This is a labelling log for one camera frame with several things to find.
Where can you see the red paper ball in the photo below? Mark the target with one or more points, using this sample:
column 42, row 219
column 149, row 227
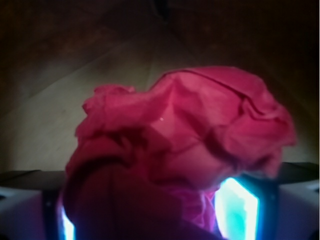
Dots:
column 147, row 164

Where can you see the crumpled brown paper bag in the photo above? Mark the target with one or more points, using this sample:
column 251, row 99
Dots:
column 53, row 53

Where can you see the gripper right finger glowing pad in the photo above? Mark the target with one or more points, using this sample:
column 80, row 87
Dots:
column 284, row 208

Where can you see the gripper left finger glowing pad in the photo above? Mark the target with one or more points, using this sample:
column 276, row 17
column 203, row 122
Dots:
column 31, row 206

